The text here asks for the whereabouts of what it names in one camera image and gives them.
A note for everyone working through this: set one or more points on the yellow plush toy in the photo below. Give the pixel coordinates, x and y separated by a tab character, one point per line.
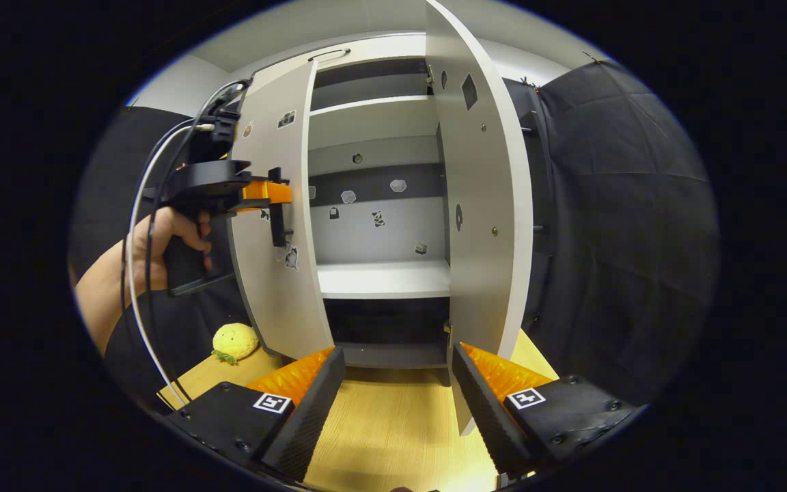
235	340

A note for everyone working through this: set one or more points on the grey cabinet door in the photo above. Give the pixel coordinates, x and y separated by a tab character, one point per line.
277	301
486	273

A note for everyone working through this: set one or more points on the black backdrop cloth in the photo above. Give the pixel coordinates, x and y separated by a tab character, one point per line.
626	239

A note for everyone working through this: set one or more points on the white cabinet shelf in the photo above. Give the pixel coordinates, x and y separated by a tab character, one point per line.
373	119
383	279

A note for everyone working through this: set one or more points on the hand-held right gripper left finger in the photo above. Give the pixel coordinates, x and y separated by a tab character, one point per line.
311	403

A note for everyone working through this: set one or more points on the grey double-door shoe cabinet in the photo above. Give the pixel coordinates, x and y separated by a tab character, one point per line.
380	232

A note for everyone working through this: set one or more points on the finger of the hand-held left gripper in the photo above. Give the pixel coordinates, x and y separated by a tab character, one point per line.
267	195

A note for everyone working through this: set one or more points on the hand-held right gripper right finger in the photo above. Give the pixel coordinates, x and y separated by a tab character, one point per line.
486	410

